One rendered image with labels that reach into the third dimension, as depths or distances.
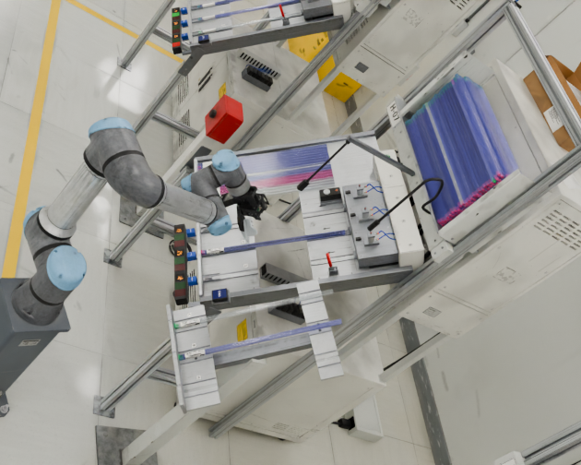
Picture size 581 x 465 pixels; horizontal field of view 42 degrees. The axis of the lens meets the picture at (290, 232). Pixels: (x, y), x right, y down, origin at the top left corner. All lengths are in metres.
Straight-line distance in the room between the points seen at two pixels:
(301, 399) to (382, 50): 1.67
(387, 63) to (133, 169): 2.03
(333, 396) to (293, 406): 0.17
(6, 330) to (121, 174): 0.67
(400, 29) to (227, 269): 1.59
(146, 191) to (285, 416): 1.52
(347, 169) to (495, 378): 1.67
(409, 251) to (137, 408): 1.29
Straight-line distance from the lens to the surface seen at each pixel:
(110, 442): 2.97
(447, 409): 4.24
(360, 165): 2.85
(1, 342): 2.42
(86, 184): 2.12
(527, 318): 4.06
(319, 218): 2.68
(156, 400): 3.17
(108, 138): 2.01
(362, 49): 3.67
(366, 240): 2.51
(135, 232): 3.28
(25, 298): 2.33
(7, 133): 3.66
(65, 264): 2.22
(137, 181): 1.97
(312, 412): 3.23
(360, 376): 3.02
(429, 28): 3.69
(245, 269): 2.56
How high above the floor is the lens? 2.38
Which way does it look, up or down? 33 degrees down
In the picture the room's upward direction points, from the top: 47 degrees clockwise
